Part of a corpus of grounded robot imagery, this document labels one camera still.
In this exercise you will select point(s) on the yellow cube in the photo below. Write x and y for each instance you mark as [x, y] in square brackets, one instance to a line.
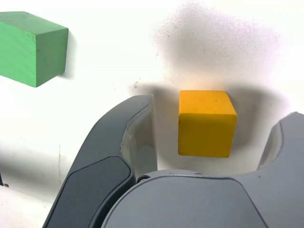
[204, 128]

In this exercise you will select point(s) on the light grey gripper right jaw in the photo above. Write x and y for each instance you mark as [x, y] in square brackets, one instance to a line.
[213, 202]

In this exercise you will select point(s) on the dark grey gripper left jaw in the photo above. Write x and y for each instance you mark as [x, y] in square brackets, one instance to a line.
[95, 166]

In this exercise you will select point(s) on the green cube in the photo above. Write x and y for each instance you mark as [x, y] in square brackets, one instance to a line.
[23, 47]

